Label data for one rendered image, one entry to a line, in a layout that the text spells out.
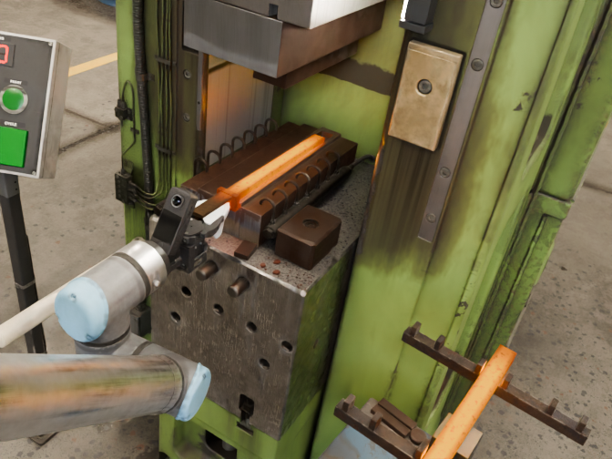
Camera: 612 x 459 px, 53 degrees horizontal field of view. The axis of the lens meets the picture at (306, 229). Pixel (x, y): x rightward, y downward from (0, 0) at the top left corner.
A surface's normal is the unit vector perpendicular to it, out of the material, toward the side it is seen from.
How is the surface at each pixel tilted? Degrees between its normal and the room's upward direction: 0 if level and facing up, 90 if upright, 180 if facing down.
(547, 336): 0
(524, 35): 90
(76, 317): 86
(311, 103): 90
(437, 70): 90
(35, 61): 60
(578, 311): 0
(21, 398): 75
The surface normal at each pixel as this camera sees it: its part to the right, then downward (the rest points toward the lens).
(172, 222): -0.35, -0.03
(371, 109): -0.51, 0.44
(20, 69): -0.02, 0.08
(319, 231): 0.13, -0.81
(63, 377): 0.88, -0.46
